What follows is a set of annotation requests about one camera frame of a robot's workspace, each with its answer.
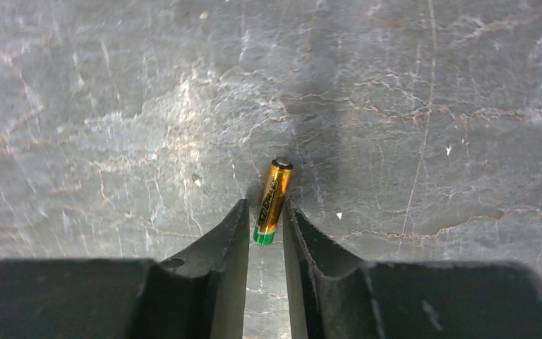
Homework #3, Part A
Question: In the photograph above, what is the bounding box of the gold AAA battery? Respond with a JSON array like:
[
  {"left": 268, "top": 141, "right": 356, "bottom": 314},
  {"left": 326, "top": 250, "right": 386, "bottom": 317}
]
[{"left": 253, "top": 158, "right": 294, "bottom": 245}]

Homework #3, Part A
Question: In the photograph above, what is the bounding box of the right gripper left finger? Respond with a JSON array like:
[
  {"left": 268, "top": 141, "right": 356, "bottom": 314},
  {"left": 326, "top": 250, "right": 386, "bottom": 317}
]
[{"left": 0, "top": 199, "right": 249, "bottom": 338}]

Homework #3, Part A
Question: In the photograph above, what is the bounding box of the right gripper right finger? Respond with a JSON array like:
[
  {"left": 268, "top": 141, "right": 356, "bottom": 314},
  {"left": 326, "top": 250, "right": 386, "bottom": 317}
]
[{"left": 283, "top": 201, "right": 542, "bottom": 338}]

